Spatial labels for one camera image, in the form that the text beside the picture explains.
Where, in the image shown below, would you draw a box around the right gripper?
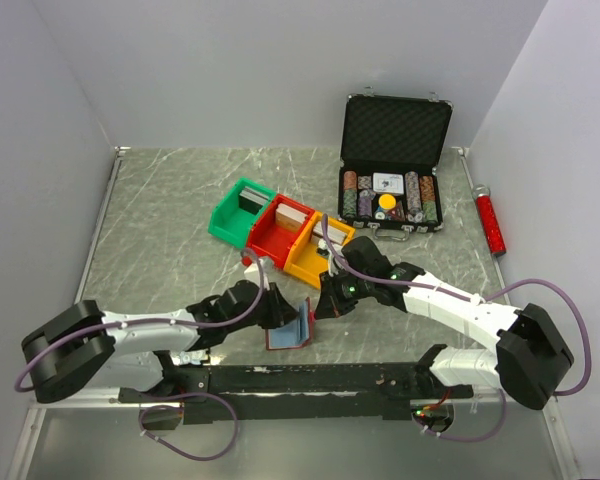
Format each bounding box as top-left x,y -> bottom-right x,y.
315,266 -> 374,320

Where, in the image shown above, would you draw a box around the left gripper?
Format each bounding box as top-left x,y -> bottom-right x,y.
226,282 -> 300,334

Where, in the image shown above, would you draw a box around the red leather card holder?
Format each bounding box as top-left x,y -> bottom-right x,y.
265,297 -> 315,351

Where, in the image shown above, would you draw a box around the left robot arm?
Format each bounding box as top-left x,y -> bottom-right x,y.
15,280 -> 309,404

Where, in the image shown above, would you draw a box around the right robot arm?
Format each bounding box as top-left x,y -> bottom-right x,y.
315,237 -> 574,410

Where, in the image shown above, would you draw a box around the cards in yellow bin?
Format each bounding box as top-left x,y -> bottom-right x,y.
310,222 -> 348,245

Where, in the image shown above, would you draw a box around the cards in red bin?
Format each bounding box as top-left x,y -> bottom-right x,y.
274,203 -> 308,233

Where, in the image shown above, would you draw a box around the cards in green bin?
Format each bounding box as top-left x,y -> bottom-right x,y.
238,187 -> 269,215

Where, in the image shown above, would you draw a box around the white playing card deck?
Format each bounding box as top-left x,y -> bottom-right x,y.
372,172 -> 405,195

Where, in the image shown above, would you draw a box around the yellow plastic bin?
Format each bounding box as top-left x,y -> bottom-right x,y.
283,211 -> 328,289

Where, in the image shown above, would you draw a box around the red plastic bin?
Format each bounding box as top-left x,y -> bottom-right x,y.
246,194 -> 315,269

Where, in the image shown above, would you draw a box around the cartoon sticker tag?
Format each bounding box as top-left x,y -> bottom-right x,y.
170,350 -> 210,366

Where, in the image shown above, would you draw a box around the green plastic bin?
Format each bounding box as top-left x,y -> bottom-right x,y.
208,177 -> 276,248

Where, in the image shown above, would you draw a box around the yellow dealer chip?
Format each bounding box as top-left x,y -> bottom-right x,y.
378,194 -> 397,211

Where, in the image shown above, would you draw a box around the black poker chip case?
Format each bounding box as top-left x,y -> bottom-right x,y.
338,93 -> 453,241

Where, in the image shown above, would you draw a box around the red glitter tube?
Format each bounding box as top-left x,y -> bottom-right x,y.
473,184 -> 507,257

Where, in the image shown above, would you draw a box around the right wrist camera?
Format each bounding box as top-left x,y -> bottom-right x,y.
316,238 -> 342,264

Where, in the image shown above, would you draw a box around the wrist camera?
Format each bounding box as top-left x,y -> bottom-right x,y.
241,255 -> 275,283
316,238 -> 342,264

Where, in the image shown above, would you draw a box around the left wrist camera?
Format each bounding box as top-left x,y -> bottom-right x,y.
241,255 -> 275,283

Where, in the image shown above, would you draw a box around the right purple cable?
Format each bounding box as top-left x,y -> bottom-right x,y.
319,213 -> 592,444

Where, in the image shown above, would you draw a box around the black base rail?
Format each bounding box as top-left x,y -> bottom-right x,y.
119,362 -> 431,426

